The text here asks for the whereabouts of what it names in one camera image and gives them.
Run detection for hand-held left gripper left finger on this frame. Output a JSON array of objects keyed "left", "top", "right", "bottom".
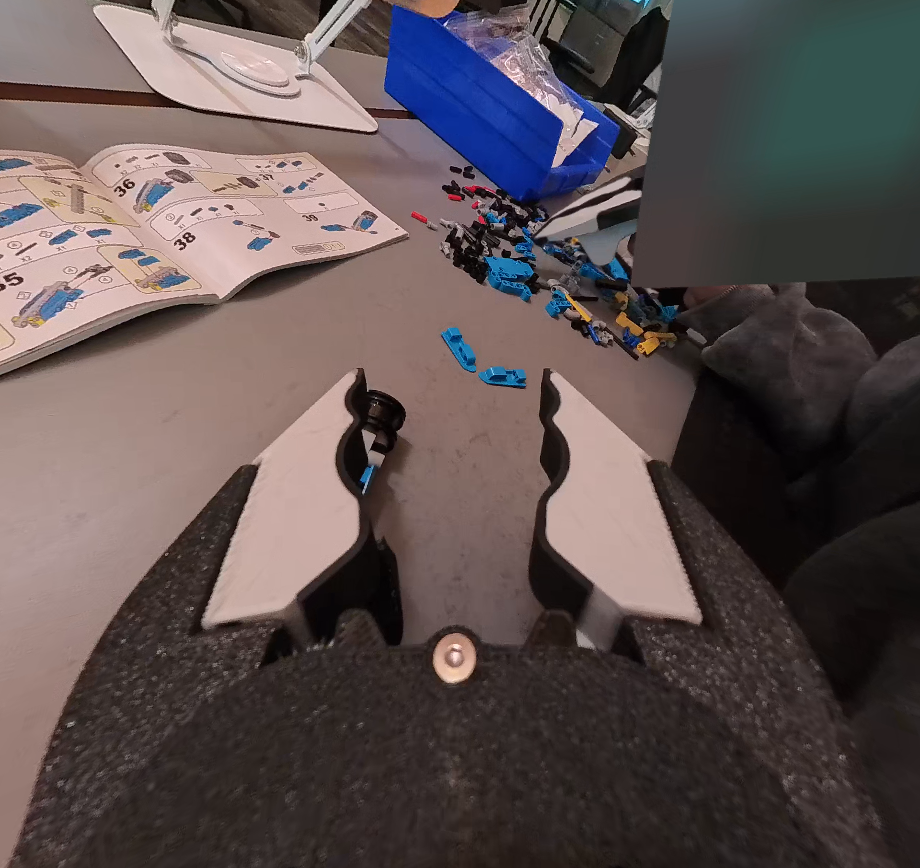
[{"left": 201, "top": 368, "right": 403, "bottom": 649}]

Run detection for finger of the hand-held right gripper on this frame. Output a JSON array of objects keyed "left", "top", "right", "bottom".
[
  {"left": 535, "top": 178, "right": 643, "bottom": 242},
  {"left": 553, "top": 203, "right": 641, "bottom": 266}
]

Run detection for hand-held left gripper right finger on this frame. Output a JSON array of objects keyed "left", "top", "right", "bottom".
[{"left": 528, "top": 368, "right": 704, "bottom": 649}]

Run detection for pile of small building pieces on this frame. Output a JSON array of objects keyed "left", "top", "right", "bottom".
[{"left": 440, "top": 163, "right": 709, "bottom": 362}]

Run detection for black wheel blue beam assembly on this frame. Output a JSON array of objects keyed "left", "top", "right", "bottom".
[{"left": 357, "top": 390, "right": 407, "bottom": 495}]

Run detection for person's right forearm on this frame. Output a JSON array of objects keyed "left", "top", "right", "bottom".
[{"left": 701, "top": 282, "right": 920, "bottom": 495}]

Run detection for black office chair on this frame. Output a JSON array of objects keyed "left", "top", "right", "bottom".
[{"left": 621, "top": 5, "right": 666, "bottom": 117}]

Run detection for clear plastic bags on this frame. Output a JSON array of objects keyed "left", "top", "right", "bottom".
[{"left": 446, "top": 9, "right": 601, "bottom": 164}]

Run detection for blue plastic bin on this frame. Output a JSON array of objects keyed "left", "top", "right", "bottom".
[{"left": 384, "top": 4, "right": 621, "bottom": 204}]

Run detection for person's dark grey jacket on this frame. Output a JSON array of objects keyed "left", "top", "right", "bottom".
[{"left": 783, "top": 350, "right": 920, "bottom": 868}]

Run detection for open instruction booklet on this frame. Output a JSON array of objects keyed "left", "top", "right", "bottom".
[{"left": 0, "top": 148, "right": 411, "bottom": 376}]

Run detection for white folding stand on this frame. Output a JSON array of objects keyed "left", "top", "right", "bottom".
[{"left": 93, "top": 0, "right": 432, "bottom": 134}]

